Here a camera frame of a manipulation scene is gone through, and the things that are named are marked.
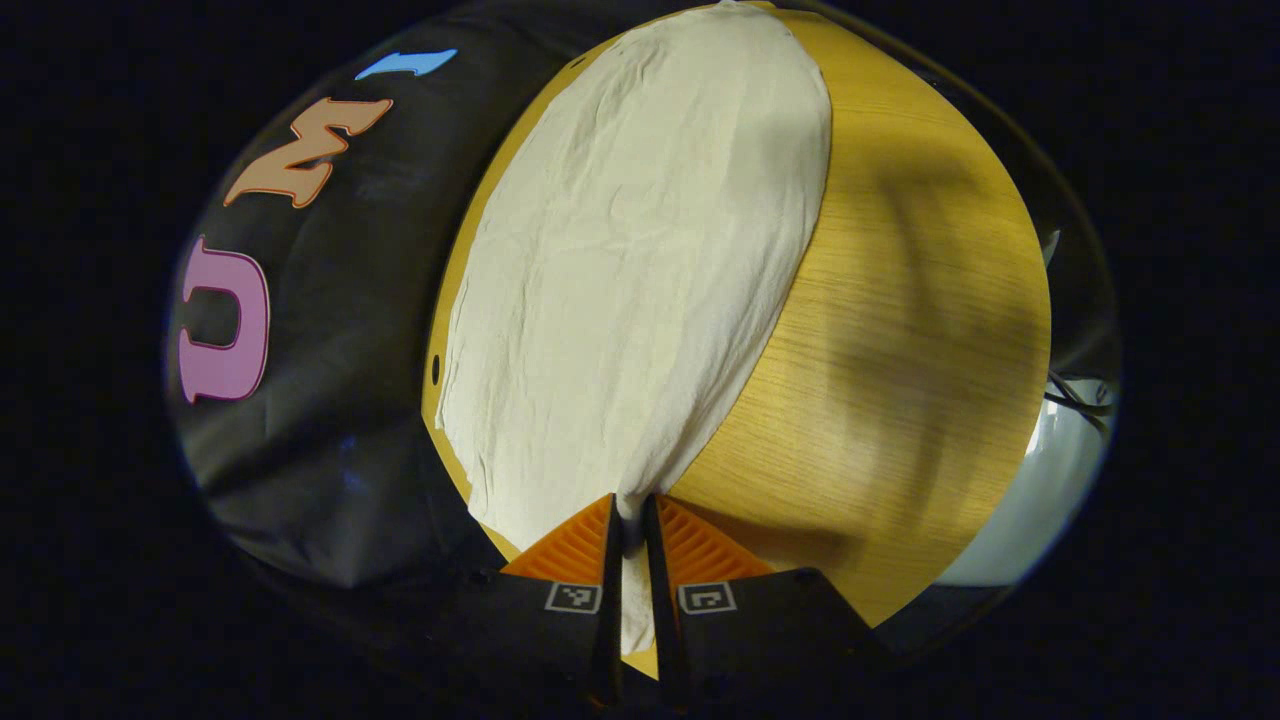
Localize cream white jeans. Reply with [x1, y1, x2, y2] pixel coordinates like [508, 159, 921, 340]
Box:
[435, 0, 833, 656]

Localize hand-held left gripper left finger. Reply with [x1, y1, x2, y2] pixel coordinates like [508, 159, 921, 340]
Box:
[440, 492, 626, 706]

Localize black cable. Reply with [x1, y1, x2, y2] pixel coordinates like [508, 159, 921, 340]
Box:
[1045, 370, 1116, 421]

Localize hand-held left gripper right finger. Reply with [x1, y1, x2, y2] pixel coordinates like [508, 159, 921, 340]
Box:
[640, 492, 891, 706]

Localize black backdrop cloth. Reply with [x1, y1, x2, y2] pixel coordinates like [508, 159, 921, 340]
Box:
[165, 0, 641, 591]

